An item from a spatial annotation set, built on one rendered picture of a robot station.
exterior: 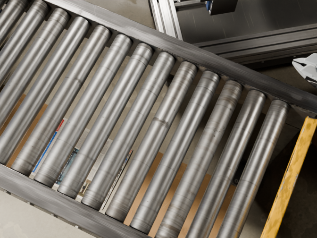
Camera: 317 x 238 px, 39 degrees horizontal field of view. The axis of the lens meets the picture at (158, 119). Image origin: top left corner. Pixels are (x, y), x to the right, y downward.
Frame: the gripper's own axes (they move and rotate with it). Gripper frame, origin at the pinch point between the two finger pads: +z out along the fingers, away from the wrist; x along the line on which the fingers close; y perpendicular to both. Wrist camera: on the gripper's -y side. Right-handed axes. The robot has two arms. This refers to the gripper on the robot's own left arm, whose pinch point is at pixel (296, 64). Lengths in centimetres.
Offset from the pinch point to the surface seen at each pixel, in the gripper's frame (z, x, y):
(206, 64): 21.7, 12.6, 3.5
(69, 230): 51, 62, -77
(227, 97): 13.1, 19.0, 3.4
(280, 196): -7.4, 37.8, 5.4
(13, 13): 76, 20, 3
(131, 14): 74, -40, -76
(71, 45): 57, 22, 3
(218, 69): 18.4, 12.4, 3.5
